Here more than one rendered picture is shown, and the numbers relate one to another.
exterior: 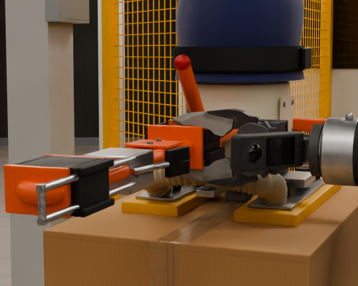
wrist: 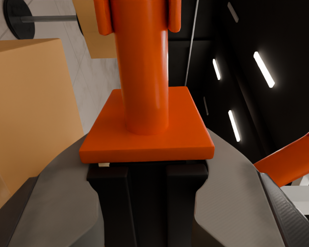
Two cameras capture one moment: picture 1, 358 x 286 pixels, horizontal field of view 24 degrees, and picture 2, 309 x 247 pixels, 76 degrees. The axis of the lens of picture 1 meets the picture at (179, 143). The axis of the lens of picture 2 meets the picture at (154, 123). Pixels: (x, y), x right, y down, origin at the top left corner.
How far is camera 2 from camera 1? 106 cm
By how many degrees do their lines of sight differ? 40
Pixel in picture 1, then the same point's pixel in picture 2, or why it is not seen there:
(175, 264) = not seen: outside the picture
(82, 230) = (45, 56)
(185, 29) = not seen: hidden behind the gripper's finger
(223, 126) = (236, 221)
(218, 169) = (60, 208)
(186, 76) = (298, 154)
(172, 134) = (176, 105)
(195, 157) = (118, 137)
